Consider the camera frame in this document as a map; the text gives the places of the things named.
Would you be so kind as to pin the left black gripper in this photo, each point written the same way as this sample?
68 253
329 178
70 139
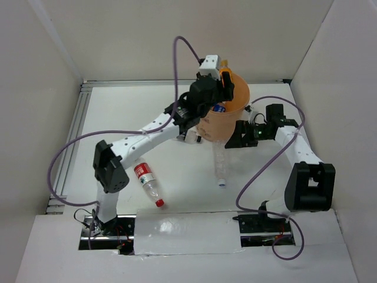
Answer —
226 93

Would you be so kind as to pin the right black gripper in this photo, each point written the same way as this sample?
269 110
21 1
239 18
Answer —
236 140

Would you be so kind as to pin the blue label white cap bottle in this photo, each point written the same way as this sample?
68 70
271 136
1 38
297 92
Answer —
219 108

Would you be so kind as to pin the orange juice bottle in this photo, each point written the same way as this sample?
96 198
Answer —
224 66

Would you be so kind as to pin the clear unlabeled bottle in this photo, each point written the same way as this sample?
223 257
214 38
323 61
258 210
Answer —
220 162

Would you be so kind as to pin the red label red cap bottle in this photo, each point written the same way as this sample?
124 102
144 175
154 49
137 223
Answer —
148 181

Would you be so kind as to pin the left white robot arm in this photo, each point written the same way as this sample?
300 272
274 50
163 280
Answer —
112 160

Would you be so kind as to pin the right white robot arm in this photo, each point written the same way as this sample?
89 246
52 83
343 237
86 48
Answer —
311 181

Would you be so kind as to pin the orange plastic bin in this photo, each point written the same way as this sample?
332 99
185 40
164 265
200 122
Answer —
220 126

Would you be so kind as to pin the black label bottle by bin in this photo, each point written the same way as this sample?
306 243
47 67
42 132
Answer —
190 137

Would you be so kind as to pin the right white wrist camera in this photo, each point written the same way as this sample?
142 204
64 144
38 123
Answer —
252 112

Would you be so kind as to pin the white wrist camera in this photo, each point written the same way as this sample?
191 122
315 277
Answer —
210 66
252 112

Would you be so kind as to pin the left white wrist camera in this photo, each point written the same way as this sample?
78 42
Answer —
210 66

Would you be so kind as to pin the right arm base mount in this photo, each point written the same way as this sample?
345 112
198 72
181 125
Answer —
258 229

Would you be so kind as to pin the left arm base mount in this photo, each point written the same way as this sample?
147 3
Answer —
118 235

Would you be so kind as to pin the aluminium frame rail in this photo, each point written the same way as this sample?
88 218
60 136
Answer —
80 112

